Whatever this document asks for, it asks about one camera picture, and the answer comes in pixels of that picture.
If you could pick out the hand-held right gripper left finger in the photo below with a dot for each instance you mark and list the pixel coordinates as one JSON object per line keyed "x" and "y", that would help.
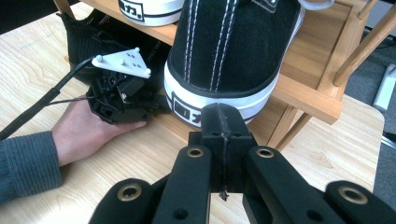
{"x": 214, "y": 137}

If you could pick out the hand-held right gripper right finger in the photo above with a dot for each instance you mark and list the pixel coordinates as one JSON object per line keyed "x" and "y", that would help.
{"x": 235, "y": 137}

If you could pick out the wooden shoe rack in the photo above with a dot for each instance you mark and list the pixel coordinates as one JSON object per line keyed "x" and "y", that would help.
{"x": 311, "y": 102}

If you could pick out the black and white canvas sneaker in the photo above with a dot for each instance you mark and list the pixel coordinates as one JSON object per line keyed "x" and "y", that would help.
{"x": 224, "y": 46}
{"x": 149, "y": 12}

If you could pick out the white bar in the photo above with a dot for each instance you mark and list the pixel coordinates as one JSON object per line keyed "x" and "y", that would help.
{"x": 386, "y": 87}

